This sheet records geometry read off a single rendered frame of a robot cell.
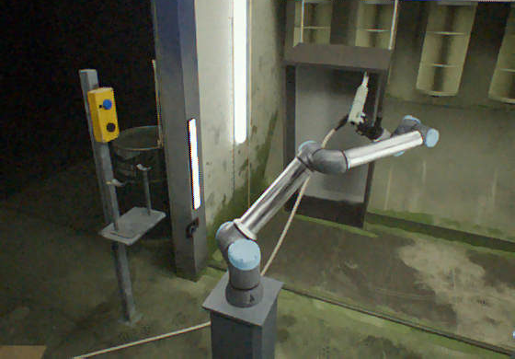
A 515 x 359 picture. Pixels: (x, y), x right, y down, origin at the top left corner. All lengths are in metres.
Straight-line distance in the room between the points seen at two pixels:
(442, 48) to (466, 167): 1.07
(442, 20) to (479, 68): 0.67
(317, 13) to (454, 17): 1.07
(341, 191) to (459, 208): 1.11
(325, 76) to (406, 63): 1.30
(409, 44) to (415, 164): 1.08
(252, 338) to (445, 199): 2.34
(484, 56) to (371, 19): 1.03
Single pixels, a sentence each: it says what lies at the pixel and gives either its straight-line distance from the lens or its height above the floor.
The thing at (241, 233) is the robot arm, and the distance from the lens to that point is 1.87.
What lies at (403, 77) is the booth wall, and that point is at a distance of 3.80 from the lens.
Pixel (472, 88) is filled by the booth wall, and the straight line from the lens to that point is 3.84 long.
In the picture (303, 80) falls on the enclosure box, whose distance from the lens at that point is 2.68.
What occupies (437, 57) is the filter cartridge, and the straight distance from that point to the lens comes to 3.38.
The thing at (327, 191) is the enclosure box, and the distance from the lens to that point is 3.12.
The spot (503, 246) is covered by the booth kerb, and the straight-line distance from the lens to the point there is 3.78.
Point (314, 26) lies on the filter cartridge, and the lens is 3.51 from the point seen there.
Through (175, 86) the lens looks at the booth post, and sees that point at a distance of 2.32.
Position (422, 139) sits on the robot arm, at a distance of 2.03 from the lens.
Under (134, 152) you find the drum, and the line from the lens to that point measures 3.06.
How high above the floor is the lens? 1.98
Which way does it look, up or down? 24 degrees down
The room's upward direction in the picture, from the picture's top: 1 degrees clockwise
